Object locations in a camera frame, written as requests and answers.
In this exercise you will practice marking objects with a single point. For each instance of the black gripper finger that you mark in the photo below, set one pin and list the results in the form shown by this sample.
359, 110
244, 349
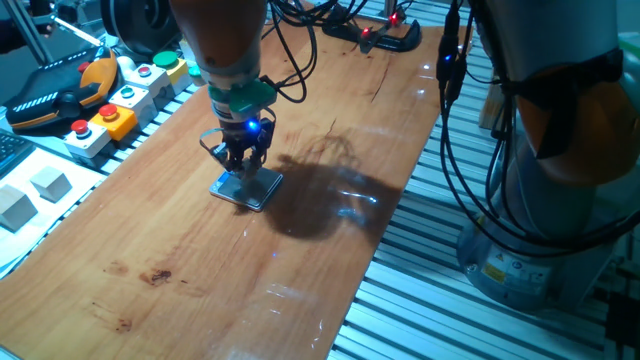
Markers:
227, 157
256, 160

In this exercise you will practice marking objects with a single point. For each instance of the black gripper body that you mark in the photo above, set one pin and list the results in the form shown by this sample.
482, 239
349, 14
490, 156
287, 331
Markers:
247, 135

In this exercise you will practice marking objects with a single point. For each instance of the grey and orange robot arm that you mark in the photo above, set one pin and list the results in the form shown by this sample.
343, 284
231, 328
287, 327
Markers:
220, 30

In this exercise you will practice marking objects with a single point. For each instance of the silver digital pocket scale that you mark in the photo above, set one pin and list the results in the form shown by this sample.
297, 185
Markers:
260, 192

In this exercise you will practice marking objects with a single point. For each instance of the medium wooden block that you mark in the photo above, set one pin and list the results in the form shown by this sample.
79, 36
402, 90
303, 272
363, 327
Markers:
50, 185

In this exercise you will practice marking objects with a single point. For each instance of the large wooden block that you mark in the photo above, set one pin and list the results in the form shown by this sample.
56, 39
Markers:
15, 210

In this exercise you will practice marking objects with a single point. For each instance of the green wrist adapter plate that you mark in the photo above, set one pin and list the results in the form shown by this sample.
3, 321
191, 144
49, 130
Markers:
250, 97

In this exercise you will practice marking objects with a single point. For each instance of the small teal push button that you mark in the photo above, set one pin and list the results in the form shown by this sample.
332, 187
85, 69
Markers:
195, 75

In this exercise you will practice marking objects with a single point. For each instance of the yellow box big green button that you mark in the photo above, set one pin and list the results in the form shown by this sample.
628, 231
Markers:
172, 67

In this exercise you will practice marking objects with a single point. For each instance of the white box green button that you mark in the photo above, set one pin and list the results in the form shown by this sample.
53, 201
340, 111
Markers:
135, 102

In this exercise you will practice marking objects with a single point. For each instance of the white box red button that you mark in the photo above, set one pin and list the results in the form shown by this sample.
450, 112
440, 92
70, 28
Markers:
87, 142
150, 80

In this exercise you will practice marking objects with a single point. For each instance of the glossy wooden board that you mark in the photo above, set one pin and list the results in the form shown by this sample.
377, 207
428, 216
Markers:
175, 260

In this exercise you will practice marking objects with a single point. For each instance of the yellow box red button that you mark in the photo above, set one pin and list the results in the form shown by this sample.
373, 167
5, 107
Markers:
116, 125

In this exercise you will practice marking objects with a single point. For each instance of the small white rounded object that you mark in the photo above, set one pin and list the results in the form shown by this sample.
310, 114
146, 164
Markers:
126, 65

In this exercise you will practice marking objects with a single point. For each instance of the black filament spool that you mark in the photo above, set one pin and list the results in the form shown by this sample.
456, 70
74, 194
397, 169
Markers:
140, 25

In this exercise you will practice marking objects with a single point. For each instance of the black clamp-shaped device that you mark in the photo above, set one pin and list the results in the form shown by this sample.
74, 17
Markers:
400, 40

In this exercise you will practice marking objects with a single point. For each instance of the black orange teach pendant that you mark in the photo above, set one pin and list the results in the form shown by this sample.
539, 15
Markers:
45, 100

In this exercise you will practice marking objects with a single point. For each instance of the black computer keyboard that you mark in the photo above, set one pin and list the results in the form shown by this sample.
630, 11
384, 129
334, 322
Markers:
12, 152

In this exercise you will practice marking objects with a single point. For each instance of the grey metal frame bar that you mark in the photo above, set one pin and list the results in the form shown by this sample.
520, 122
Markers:
27, 30

